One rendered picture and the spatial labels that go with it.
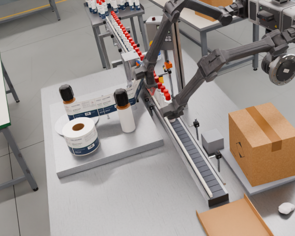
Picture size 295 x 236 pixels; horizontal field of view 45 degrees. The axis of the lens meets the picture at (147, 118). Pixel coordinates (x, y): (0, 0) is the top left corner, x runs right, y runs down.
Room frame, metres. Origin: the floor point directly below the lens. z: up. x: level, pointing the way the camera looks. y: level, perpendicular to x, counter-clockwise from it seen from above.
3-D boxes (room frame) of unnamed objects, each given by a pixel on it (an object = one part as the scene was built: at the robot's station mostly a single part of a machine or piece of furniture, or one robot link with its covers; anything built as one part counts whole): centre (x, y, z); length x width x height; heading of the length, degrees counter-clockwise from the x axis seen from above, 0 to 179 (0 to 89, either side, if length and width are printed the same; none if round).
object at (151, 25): (2.09, -0.20, 1.38); 0.17 x 0.10 x 0.19; 64
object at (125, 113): (1.85, 0.13, 1.03); 0.09 x 0.09 x 0.30
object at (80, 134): (1.78, 0.43, 0.95); 0.20 x 0.20 x 0.14
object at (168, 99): (1.85, -0.15, 0.98); 0.05 x 0.05 x 0.20
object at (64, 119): (2.05, 0.49, 0.89); 0.31 x 0.31 x 0.01
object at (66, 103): (2.05, 0.49, 1.04); 0.09 x 0.09 x 0.29
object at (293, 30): (1.59, -0.80, 1.45); 0.09 x 0.08 x 0.12; 16
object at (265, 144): (1.36, -0.56, 0.99); 0.30 x 0.24 x 0.27; 5
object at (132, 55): (2.38, 0.03, 1.14); 0.14 x 0.11 x 0.01; 9
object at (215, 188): (1.97, -0.13, 0.86); 1.65 x 0.08 x 0.04; 9
